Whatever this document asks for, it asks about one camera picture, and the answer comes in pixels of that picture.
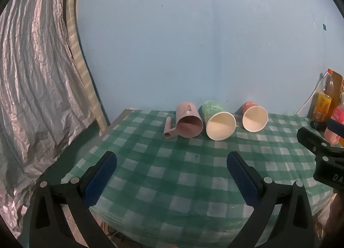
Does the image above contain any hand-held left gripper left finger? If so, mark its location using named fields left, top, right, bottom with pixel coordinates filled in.
left=29, top=151, right=118, bottom=248

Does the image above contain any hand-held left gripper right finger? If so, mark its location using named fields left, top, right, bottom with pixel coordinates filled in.
left=226, top=151, right=315, bottom=248

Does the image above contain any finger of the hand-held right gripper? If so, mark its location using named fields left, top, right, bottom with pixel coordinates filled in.
left=326, top=118, right=344, bottom=147
left=297, top=127, right=344, bottom=161

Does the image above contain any green patterned paper cup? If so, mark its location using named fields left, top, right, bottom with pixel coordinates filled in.
left=201, top=100, right=237, bottom=141

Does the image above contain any red paper cup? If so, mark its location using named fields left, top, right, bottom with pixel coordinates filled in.
left=241, top=101, right=269, bottom=133

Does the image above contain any pink plastic cup with handle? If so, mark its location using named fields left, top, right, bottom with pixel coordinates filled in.
left=164, top=102, right=204, bottom=140

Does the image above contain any person's right forearm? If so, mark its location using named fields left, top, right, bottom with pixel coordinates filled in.
left=324, top=190, right=344, bottom=248

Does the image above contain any pink drink bottle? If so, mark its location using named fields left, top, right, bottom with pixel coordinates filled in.
left=323, top=92, right=344, bottom=146

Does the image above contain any orange drink bottle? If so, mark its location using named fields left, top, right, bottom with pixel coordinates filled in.
left=312, top=69, right=343, bottom=122

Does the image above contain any green checked tablecloth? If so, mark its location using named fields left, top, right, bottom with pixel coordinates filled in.
left=61, top=108, right=337, bottom=241

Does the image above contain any silver foil curtain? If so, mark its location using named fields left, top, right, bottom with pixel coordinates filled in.
left=0, top=0, right=100, bottom=239

